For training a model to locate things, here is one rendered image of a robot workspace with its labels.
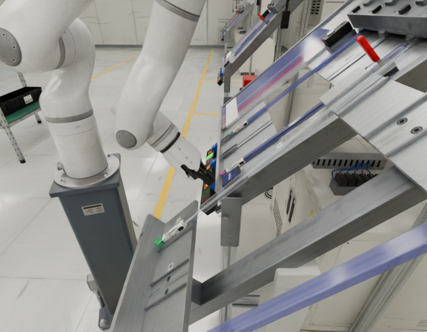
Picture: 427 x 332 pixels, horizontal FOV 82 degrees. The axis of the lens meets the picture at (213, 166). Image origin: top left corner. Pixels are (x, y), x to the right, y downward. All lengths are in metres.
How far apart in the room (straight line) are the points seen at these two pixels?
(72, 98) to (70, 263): 1.04
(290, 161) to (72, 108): 0.55
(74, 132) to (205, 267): 0.94
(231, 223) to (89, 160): 0.44
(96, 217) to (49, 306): 0.68
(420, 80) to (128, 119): 0.56
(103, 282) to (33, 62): 0.79
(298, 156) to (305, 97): 1.55
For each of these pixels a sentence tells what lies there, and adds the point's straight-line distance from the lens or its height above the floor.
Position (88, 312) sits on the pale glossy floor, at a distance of 1.38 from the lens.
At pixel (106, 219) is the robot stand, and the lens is 0.88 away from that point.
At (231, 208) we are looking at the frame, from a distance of 0.60.
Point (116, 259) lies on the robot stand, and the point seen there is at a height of 0.36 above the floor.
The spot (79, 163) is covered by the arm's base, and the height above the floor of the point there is 0.76.
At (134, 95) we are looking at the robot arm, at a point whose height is 0.98.
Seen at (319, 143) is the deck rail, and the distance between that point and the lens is 0.58.
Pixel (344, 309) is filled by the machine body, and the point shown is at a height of 0.22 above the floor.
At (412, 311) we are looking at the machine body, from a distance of 1.24.
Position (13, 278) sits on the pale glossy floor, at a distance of 1.67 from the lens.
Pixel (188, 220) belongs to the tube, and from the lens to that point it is 0.47.
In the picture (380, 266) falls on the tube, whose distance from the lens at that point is 0.23.
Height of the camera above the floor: 1.13
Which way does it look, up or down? 32 degrees down
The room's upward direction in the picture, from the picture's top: straight up
